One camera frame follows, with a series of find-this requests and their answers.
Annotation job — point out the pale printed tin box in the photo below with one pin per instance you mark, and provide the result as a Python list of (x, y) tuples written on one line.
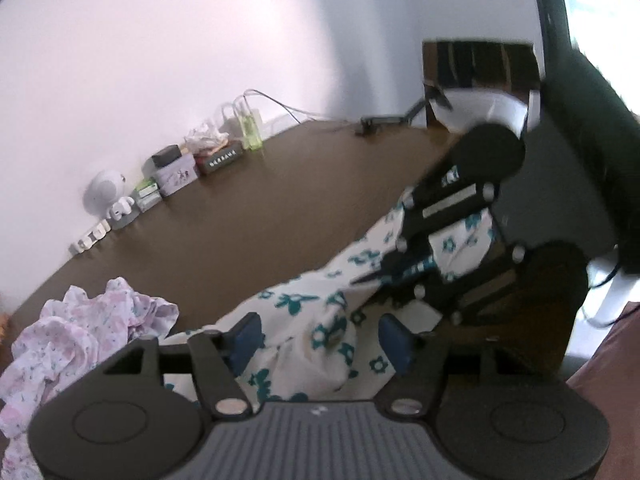
[(172, 177)]

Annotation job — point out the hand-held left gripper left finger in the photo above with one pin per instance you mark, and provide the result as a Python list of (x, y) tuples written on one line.
[(247, 340)]

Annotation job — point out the white garment with teal flowers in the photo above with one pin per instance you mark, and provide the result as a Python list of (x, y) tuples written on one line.
[(300, 320)]

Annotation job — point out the brown wooden chair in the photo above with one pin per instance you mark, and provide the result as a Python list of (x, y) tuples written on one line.
[(480, 65)]

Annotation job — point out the small black box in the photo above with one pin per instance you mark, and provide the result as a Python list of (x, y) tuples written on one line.
[(166, 155)]

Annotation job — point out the black pole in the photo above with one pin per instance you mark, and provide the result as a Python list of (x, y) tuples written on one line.
[(547, 5)]

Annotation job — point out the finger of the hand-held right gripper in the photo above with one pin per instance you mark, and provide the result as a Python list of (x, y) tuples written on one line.
[(435, 292), (450, 205)]

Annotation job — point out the white bag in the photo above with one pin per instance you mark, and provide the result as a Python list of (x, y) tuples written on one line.
[(480, 107)]

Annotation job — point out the white round-headed robot toy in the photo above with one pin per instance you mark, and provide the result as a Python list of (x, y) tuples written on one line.
[(102, 192)]

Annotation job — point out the crumpled white tissue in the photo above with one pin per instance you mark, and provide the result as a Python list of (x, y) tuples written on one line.
[(205, 135)]

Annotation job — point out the green liquid bottle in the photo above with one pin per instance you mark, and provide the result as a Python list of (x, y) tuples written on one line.
[(251, 132)]

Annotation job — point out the beige charger plug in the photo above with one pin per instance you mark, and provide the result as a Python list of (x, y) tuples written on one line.
[(257, 119)]

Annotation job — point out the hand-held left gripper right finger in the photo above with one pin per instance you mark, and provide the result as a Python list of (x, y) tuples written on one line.
[(395, 342)]

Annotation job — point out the white charger plug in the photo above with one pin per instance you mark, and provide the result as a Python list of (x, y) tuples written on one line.
[(230, 120)]

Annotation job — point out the dark tissue box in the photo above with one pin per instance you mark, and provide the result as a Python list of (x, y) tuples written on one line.
[(222, 160)]

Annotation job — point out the orange packet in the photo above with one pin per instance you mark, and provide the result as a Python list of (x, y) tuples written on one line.
[(2, 325)]

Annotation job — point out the lilac floral garment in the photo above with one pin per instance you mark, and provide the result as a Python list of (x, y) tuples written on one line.
[(75, 330)]

